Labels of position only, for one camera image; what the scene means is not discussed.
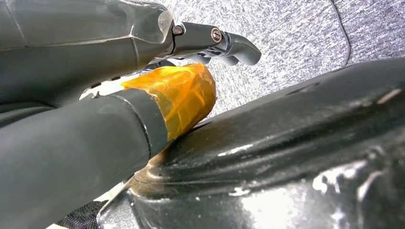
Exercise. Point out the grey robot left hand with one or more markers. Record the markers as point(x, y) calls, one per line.
point(63, 63)

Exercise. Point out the black mesh fabric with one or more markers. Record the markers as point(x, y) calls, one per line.
point(82, 218)

